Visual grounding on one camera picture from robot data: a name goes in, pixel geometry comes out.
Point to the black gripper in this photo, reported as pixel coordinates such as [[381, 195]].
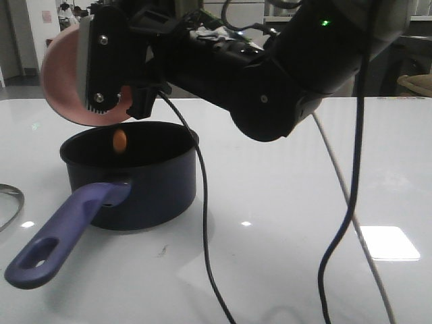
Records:
[[157, 32]]

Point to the pink bowl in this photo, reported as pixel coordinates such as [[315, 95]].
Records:
[[58, 77]]

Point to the orange ham slice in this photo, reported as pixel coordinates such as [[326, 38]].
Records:
[[119, 141]]

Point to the dark blue saucepan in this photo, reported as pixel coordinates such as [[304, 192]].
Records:
[[153, 181]]

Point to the glass lid with blue knob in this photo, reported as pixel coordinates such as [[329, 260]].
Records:
[[12, 201]]

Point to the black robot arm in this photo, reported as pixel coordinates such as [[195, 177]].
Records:
[[138, 48]]

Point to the beige cushion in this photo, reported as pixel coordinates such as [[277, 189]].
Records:
[[420, 84]]

